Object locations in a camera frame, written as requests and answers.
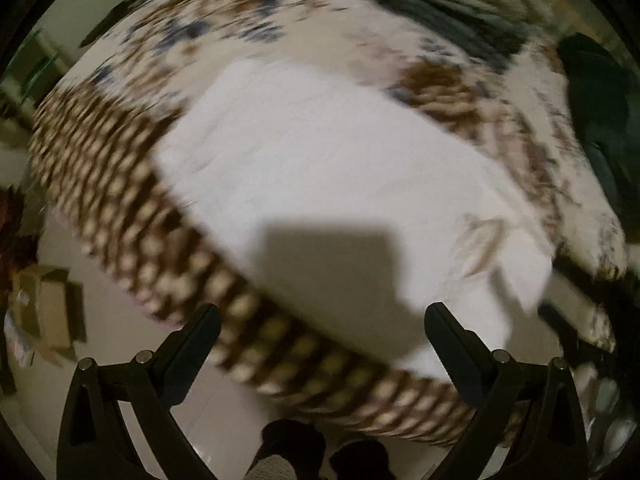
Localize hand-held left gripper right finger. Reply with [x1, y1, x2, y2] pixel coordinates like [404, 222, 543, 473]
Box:
[423, 302, 592, 480]

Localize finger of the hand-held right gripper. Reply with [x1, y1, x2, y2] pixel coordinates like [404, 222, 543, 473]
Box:
[538, 301, 583, 343]

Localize cardboard box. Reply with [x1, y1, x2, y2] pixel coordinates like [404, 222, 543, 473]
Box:
[9, 264, 87, 367]

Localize brown patterned bed blanket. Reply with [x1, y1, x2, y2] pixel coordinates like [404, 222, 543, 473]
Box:
[27, 0, 629, 449]

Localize black slipper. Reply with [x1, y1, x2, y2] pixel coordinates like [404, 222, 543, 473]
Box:
[245, 419, 328, 480]
[328, 440, 392, 480]

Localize dark green cloth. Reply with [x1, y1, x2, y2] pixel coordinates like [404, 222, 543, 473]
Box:
[556, 32, 640, 203]

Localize white pants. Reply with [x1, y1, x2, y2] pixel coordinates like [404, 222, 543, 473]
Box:
[152, 57, 557, 382]

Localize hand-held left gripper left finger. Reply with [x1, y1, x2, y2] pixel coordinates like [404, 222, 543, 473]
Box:
[57, 303, 222, 480]

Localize pile of dark clothes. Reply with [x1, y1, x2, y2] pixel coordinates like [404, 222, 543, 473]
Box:
[374, 0, 557, 72]

